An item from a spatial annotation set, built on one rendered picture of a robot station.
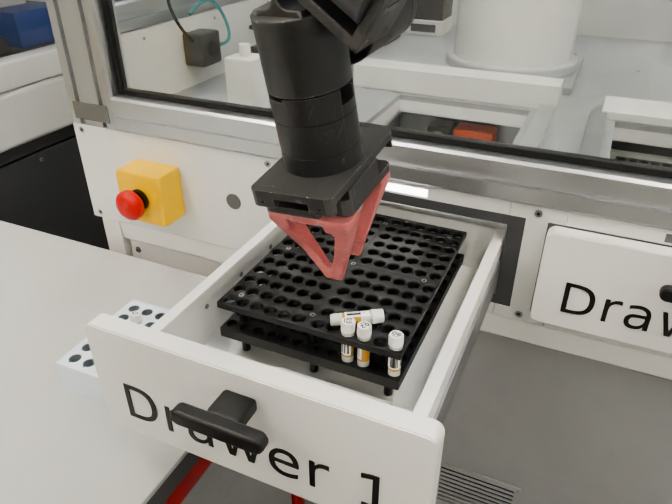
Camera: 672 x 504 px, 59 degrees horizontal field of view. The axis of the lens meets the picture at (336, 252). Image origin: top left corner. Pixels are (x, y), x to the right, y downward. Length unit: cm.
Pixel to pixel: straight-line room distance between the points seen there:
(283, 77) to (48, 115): 99
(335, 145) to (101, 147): 55
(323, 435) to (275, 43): 26
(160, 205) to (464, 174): 39
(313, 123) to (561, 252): 34
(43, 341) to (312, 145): 50
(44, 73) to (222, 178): 62
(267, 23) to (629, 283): 44
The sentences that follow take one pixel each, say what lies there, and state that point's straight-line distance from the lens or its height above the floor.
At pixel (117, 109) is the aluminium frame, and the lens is 85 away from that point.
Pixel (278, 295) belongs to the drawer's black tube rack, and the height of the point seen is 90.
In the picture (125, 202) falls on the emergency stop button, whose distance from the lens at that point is 80.
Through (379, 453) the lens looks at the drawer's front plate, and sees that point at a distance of 42.
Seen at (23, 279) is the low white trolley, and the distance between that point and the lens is 93.
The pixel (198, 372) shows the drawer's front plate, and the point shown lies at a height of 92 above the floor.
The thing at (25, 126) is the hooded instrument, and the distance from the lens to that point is 131.
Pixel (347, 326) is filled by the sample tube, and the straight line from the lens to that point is 50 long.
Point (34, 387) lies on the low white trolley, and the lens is 74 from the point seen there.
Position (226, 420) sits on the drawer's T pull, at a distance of 43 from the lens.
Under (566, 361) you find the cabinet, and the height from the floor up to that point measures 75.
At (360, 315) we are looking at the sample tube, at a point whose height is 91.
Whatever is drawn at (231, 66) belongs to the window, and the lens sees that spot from 74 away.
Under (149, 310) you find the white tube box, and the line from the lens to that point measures 74.
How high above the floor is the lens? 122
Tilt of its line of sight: 31 degrees down
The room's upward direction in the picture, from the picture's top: straight up
